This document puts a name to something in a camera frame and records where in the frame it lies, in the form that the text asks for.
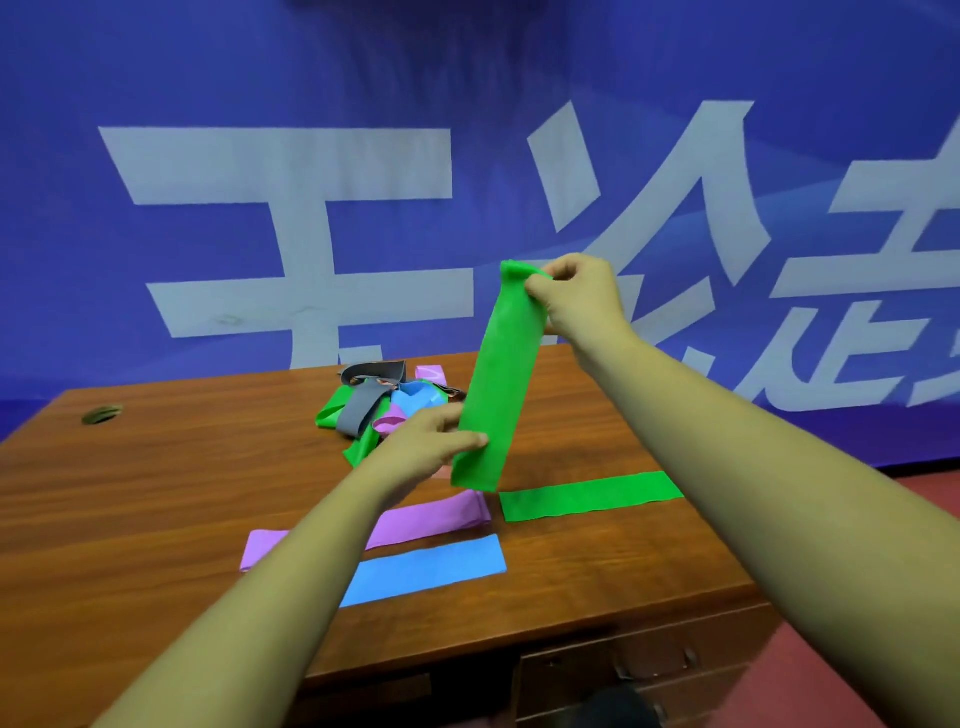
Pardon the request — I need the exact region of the person's right hand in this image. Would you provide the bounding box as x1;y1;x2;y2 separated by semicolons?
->
524;252;640;358

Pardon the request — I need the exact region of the person's left hand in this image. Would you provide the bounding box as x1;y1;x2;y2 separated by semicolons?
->
358;403;490;513

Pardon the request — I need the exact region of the green elastic band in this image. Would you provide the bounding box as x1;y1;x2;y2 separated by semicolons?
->
315;384;396;470
450;259;555;494
498;471;685;524

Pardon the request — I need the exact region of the person's right forearm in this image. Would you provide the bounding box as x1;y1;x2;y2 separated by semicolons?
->
571;328;960;728

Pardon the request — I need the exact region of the person's left forearm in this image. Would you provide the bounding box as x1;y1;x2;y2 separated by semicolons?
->
93;465;414;728

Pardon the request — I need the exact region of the crumpled blue elastic band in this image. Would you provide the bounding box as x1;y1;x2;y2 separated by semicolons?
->
390;379;450;421

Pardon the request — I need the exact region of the grey elastic band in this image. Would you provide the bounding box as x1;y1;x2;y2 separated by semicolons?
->
336;361;408;441

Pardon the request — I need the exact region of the crumpled green elastic band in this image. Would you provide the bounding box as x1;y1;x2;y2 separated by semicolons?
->
315;384;396;470

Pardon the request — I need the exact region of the black chair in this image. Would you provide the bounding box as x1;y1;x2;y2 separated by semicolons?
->
573;684;666;728

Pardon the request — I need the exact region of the brown wooden desk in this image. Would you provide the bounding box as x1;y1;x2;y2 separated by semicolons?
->
0;343;786;728

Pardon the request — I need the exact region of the wooden desk drawer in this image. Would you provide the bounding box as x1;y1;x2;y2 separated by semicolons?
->
516;602;783;723

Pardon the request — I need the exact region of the blue banner with white print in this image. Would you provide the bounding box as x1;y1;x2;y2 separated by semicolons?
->
0;0;960;468

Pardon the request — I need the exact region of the metal drawer handle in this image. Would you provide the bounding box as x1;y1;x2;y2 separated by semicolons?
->
612;645;701;683

